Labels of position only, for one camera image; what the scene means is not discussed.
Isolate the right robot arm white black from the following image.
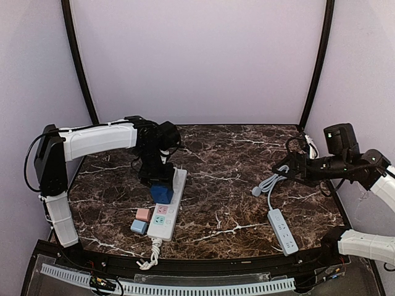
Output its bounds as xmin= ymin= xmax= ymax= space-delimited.
xmin=272 ymin=123 xmax=394 ymax=265

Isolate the white slotted cable duct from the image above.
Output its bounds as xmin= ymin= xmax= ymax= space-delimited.
xmin=40 ymin=263 xmax=296 ymax=296

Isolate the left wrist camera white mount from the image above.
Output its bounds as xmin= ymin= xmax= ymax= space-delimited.
xmin=159 ymin=150 xmax=170 ymax=164

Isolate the blue cube socket adapter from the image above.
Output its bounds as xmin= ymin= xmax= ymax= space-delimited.
xmin=150 ymin=184 xmax=173 ymax=204

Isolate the grey-blue small power strip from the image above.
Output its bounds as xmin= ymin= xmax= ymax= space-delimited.
xmin=251 ymin=165 xmax=299 ymax=257

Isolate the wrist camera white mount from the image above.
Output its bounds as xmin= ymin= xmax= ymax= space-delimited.
xmin=159 ymin=150 xmax=170 ymax=164
xmin=304 ymin=134 xmax=319 ymax=159

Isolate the black front table rail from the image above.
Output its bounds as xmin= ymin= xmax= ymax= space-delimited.
xmin=38 ymin=245 xmax=351 ymax=279

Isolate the white coiled power strip cable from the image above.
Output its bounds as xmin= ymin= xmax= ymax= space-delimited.
xmin=136 ymin=239 xmax=163 ymax=271

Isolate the light blue cube charger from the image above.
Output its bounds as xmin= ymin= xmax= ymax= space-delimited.
xmin=130 ymin=220 xmax=148 ymax=235

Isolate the black frame post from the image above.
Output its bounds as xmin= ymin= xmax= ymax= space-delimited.
xmin=60 ymin=0 xmax=99 ymax=124
xmin=298 ymin=0 xmax=335 ymax=131

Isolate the white multicolour power strip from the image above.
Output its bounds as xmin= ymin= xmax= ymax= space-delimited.
xmin=147 ymin=168 xmax=188 ymax=242

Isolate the right black frame post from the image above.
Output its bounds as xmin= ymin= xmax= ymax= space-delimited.
xmin=298 ymin=0 xmax=335 ymax=131

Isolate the pink cube charger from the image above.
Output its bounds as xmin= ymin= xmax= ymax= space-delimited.
xmin=135 ymin=208 xmax=151 ymax=223

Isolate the left black frame post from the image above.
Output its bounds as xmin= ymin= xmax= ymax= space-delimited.
xmin=60 ymin=0 xmax=99 ymax=124

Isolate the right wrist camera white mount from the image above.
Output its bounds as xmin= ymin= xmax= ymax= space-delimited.
xmin=304 ymin=134 xmax=319 ymax=159

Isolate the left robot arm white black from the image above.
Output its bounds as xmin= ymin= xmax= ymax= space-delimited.
xmin=31 ymin=116 xmax=188 ymax=248

